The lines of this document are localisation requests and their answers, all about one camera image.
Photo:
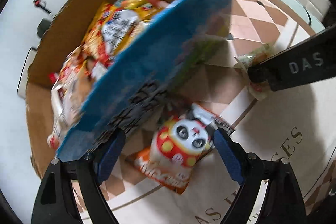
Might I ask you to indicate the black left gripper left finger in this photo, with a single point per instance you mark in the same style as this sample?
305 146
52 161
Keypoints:
55 201

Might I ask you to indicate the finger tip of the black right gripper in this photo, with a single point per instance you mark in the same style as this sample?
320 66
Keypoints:
307 62

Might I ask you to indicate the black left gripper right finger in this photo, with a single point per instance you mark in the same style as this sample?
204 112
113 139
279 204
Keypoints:
283 201

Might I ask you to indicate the panda print snack bag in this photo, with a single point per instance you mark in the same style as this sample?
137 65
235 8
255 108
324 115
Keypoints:
183 137

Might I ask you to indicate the red silver snack packet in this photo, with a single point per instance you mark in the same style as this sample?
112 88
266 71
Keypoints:
72 85

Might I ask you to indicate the cardboard box blue print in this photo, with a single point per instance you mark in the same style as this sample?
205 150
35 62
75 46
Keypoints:
132 86

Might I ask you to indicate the yellow red noodle bag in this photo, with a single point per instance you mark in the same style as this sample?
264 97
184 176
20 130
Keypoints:
115 26

